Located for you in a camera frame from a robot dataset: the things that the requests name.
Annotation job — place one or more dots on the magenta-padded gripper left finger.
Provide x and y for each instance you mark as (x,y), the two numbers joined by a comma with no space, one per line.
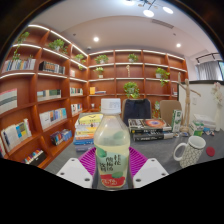
(73,170)

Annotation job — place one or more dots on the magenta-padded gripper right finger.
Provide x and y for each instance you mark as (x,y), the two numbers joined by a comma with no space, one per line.
(150,170)

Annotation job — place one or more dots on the clear drink bottle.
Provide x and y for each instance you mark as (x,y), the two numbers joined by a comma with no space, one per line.
(111,146)

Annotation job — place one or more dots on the stack of colourful books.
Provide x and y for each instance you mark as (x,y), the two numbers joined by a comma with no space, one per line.
(85,130)

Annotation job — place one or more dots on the white mug with triangle pattern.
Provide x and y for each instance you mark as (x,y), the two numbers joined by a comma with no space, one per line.
(192,153)

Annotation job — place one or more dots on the green and white carton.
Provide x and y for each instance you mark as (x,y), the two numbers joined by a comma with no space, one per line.
(176,121)

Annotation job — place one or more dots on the dark office chair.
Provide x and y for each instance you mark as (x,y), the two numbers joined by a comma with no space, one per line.
(136,111)

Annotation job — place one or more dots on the small green box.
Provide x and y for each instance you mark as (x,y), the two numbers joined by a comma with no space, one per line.
(196,129)

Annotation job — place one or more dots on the tan chair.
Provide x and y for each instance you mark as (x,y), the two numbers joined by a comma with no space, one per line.
(169,110)

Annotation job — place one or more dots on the stack of white papers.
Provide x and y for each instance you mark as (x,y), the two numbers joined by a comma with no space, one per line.
(206,120)

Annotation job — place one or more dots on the white vase with pink flowers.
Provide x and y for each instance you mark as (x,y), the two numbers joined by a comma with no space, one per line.
(218,113)

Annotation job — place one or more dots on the orange wooden bookshelf unit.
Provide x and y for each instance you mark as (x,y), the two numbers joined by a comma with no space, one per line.
(30,90)

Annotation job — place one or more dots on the grey curtain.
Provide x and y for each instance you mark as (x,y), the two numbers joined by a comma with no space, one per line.
(207,70)

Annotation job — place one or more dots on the window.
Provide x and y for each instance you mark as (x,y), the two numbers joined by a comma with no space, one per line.
(222,70)

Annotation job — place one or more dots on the ceiling air vent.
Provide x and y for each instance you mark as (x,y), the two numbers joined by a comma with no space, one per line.
(162,23)

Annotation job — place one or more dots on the ceiling lights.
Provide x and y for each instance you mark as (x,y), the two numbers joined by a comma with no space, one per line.
(148,13)

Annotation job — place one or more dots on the black ceiling track rail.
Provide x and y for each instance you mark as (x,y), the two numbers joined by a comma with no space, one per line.
(206,56)

